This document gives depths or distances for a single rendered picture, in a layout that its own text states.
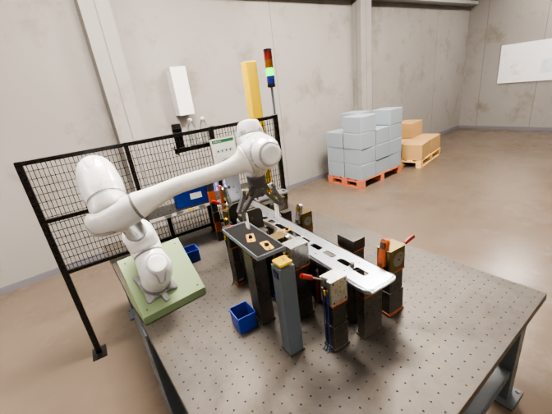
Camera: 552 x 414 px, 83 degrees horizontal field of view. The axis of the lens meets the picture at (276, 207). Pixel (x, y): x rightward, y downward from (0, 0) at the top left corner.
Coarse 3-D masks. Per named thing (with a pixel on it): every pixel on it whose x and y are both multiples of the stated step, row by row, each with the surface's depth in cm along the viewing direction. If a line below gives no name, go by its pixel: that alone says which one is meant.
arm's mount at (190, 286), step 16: (176, 240) 194; (176, 256) 188; (128, 272) 174; (176, 272) 183; (192, 272) 186; (128, 288) 173; (176, 288) 178; (192, 288) 181; (144, 304) 168; (160, 304) 170; (176, 304) 174; (144, 320) 164
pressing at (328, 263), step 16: (272, 224) 193; (288, 224) 190; (320, 240) 167; (320, 256) 151; (336, 256) 150; (352, 256) 148; (352, 272) 136; (368, 272) 135; (384, 272) 134; (368, 288) 125
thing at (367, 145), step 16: (352, 112) 554; (368, 112) 545; (384, 112) 528; (400, 112) 538; (352, 128) 497; (368, 128) 495; (384, 128) 521; (400, 128) 550; (336, 144) 534; (352, 144) 506; (368, 144) 503; (384, 144) 531; (400, 144) 559; (336, 160) 546; (352, 160) 518; (368, 160) 514; (384, 160) 543; (400, 160) 571; (336, 176) 558; (352, 176) 528; (368, 176) 523
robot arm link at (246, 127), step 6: (246, 120) 113; (252, 120) 112; (240, 126) 113; (246, 126) 111; (252, 126) 111; (258, 126) 113; (240, 132) 113; (246, 132) 112; (252, 132) 111; (258, 132) 111; (240, 138) 112; (246, 138) 109; (240, 144) 113
